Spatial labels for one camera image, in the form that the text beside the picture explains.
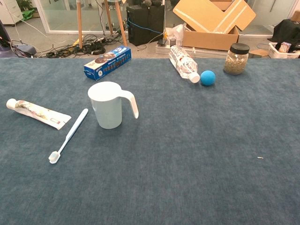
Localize light blue toothbrush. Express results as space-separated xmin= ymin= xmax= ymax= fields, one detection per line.
xmin=48 ymin=108 xmax=89 ymax=165

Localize white floral toothpaste tube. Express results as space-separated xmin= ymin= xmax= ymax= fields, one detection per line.
xmin=6 ymin=98 xmax=72 ymax=130

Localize blue table carpet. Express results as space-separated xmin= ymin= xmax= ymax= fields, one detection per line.
xmin=0 ymin=58 xmax=300 ymax=225

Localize clear plastic water bottle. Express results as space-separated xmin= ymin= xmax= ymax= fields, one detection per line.
xmin=169 ymin=45 xmax=201 ymax=83

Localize blue cookie box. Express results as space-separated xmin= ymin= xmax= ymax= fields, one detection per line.
xmin=83 ymin=45 xmax=132 ymax=81

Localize aluminium profile rails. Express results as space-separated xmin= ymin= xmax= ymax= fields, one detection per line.
xmin=155 ymin=44 xmax=229 ymax=59

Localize blue foam ball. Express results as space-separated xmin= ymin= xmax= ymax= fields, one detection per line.
xmin=200 ymin=70 xmax=216 ymax=87

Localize white plastic bag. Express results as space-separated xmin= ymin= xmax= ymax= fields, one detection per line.
xmin=165 ymin=23 xmax=184 ymax=46

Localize black equipment case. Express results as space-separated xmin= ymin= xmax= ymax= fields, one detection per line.
xmin=126 ymin=4 xmax=165 ymax=47

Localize wooden easel leg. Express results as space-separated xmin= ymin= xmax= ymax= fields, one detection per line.
xmin=114 ymin=0 xmax=128 ymax=47
xmin=104 ymin=0 xmax=114 ymax=35
xmin=76 ymin=0 xmax=84 ymax=49

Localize open cardboard box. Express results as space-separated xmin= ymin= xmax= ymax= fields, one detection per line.
xmin=172 ymin=0 xmax=256 ymax=51

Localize glass jar with black lid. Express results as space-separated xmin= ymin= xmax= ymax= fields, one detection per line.
xmin=223 ymin=43 xmax=250 ymax=75

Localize white plastic basket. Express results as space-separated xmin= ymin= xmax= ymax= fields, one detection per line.
xmin=268 ymin=42 xmax=300 ymax=59

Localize blue-grey machine base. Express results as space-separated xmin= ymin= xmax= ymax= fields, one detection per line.
xmin=0 ymin=20 xmax=37 ymax=58

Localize small printed carton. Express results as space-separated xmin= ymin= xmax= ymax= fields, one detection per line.
xmin=278 ymin=41 xmax=292 ymax=53

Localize green cloth heap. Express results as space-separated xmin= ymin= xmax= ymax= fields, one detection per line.
xmin=22 ymin=8 xmax=36 ymax=21

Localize black cloth cover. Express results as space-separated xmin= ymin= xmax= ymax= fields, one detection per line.
xmin=273 ymin=19 xmax=300 ymax=47

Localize pale blue cup with handle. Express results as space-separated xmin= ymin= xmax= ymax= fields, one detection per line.
xmin=87 ymin=81 xmax=139 ymax=129

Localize blue network cable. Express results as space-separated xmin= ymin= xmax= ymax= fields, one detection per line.
xmin=127 ymin=18 xmax=165 ymax=36

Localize tangle of black cables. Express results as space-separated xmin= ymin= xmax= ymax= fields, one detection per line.
xmin=39 ymin=34 xmax=122 ymax=58

